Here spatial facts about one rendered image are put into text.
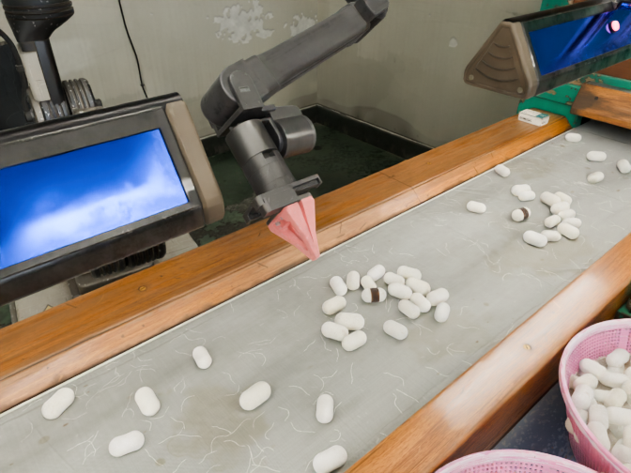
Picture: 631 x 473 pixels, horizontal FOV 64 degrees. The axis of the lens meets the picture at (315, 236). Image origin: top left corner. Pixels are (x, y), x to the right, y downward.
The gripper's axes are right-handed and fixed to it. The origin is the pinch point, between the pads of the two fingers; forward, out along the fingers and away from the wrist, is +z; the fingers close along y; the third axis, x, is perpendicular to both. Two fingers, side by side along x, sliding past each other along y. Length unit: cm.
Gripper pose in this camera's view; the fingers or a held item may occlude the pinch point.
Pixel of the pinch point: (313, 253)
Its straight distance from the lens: 66.2
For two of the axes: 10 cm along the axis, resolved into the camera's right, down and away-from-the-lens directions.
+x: -4.1, 3.8, 8.3
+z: 4.9, 8.6, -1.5
